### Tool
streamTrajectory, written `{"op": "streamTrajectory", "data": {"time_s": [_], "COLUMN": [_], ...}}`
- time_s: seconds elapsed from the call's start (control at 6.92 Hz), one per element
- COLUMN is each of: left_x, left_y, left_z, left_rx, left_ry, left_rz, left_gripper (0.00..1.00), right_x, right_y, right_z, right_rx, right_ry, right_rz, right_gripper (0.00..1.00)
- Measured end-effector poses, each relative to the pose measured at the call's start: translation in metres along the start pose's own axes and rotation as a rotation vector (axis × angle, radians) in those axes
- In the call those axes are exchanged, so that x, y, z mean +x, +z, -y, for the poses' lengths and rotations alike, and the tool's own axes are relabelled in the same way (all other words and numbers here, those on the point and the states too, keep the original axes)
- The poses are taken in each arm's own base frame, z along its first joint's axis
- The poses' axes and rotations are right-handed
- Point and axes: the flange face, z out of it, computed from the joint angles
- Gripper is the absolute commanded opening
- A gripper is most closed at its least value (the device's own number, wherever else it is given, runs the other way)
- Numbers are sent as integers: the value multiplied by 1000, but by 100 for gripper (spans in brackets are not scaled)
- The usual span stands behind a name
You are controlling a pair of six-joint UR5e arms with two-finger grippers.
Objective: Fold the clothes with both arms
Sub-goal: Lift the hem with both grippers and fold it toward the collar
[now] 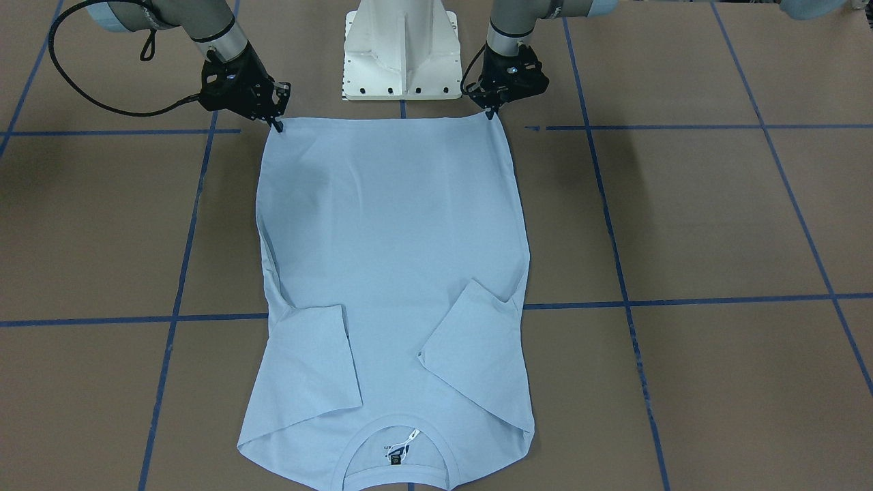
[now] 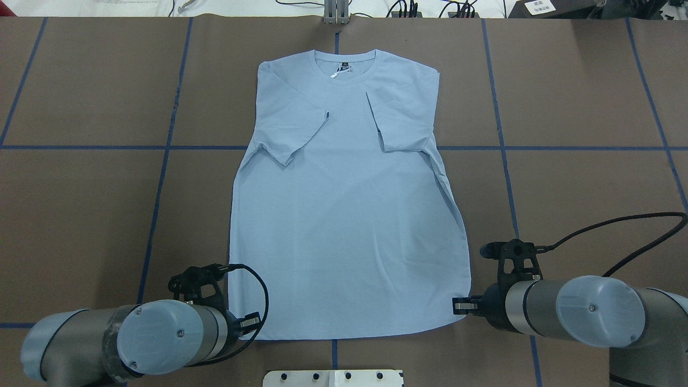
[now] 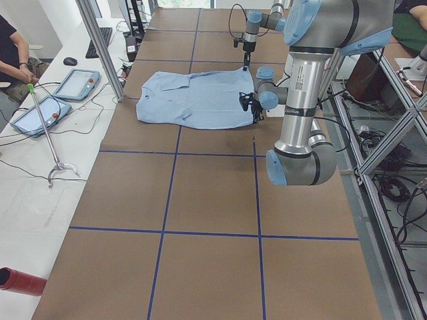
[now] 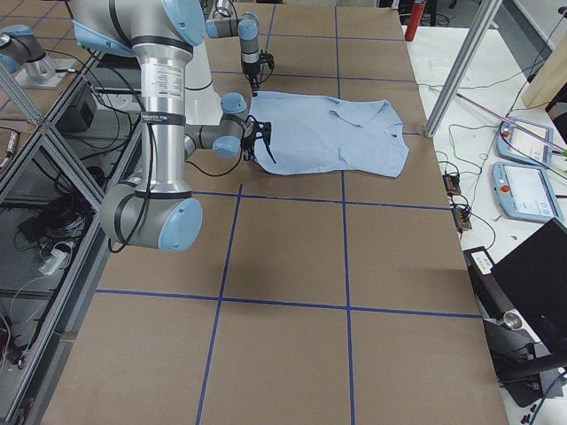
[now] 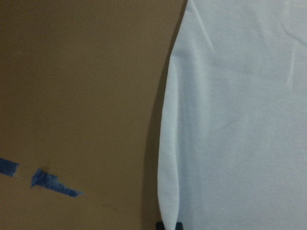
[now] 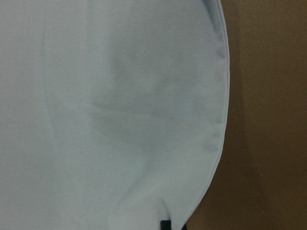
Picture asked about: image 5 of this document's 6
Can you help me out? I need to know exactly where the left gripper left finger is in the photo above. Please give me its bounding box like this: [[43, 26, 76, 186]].
[[155, 222, 164, 230]]

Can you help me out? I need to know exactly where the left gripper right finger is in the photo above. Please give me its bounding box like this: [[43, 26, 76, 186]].
[[175, 222, 183, 230]]

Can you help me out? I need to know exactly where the light blue t-shirt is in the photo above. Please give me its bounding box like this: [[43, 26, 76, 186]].
[[158, 0, 307, 230]]

